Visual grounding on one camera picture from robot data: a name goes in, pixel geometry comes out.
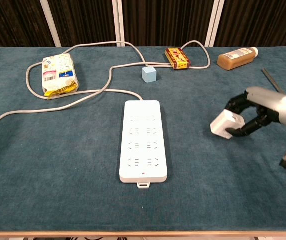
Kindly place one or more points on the white plug adapter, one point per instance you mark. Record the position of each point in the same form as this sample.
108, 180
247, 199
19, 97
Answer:
223, 122

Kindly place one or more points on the white slanted partition post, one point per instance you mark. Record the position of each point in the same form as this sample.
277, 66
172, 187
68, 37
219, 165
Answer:
50, 22

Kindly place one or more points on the white double partition post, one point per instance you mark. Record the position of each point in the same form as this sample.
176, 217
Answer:
118, 22

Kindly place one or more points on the blue table cloth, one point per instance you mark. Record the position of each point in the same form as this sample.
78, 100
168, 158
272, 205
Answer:
57, 162

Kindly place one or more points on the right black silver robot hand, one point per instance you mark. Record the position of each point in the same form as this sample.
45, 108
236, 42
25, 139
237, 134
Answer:
265, 96

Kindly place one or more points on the white yellow snack bag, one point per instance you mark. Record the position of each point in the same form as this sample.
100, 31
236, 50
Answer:
57, 75

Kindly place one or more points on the brown liquid bottle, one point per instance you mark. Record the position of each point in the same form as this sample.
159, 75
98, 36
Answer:
235, 59

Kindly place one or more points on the red yellow carton box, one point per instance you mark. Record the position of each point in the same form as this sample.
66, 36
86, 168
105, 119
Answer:
177, 58

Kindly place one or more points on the light blue cube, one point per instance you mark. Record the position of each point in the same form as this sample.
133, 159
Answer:
149, 75

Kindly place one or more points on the white power strip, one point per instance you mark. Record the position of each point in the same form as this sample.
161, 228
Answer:
142, 140

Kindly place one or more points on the thin metal rod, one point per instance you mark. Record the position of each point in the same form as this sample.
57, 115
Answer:
270, 77

